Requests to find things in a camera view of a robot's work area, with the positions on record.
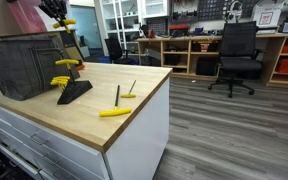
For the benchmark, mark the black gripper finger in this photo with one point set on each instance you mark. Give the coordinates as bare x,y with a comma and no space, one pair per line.
49,7
61,6

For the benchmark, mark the small orange object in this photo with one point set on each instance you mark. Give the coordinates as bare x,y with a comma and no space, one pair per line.
80,67

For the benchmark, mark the blue glass door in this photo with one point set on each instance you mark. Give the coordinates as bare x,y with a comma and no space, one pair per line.
87,26

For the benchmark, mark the blue bin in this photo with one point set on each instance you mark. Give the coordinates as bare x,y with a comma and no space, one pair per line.
104,60

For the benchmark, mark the black hex key stand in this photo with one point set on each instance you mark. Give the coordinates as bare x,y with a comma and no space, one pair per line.
74,91

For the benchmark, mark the white shelf unit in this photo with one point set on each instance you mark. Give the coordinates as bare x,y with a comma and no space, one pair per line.
154,8

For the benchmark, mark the grey case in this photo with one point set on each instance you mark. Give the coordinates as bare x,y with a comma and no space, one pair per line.
150,56

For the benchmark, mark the red toolbox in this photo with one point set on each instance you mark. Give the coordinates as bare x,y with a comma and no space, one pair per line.
179,27

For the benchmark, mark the wooden workbench with shelves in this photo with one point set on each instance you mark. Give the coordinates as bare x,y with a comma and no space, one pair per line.
177,52

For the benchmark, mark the red and white cup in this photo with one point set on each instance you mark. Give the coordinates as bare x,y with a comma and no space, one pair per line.
204,47

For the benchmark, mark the black tool pegboard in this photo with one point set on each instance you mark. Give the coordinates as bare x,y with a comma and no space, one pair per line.
210,8

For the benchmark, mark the white drawer cabinet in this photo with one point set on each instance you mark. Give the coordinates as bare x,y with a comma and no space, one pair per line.
140,140

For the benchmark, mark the large black box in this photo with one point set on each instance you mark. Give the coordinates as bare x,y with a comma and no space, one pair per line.
206,66

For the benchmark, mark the headphones on stand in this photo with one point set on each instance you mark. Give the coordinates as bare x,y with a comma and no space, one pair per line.
234,13

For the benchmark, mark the black mesh office chair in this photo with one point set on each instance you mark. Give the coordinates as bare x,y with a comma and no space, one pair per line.
237,43

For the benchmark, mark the white labelled box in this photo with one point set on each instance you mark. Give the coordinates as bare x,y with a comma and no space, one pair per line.
267,16

